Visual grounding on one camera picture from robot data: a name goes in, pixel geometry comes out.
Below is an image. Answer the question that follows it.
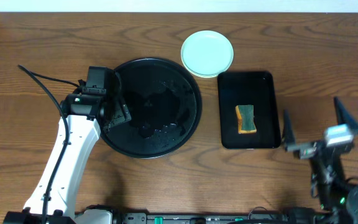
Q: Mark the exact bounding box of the round black tray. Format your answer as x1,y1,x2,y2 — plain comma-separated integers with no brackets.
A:
101,58,202,159

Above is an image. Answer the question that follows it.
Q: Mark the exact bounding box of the black rectangular tray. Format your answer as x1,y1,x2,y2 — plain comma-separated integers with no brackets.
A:
218,71,281,149

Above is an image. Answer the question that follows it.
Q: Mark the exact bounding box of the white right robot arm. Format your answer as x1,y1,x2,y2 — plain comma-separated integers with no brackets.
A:
282,97,358,223

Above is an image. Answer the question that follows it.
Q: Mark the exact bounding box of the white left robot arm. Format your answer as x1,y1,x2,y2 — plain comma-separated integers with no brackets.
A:
4,93,131,223

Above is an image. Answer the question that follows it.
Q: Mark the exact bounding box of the orange green scrub sponge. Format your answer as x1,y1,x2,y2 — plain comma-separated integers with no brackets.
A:
236,105,257,134

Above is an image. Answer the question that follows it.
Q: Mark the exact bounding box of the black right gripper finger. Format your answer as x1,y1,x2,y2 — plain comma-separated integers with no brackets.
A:
282,110,297,152
334,97,358,131

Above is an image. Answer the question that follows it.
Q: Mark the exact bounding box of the mint plate with red stain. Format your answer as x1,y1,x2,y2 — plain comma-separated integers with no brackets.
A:
180,30,234,64

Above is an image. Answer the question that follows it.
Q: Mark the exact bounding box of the plain mint green plate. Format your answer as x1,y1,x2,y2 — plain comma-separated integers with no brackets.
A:
183,63,231,78

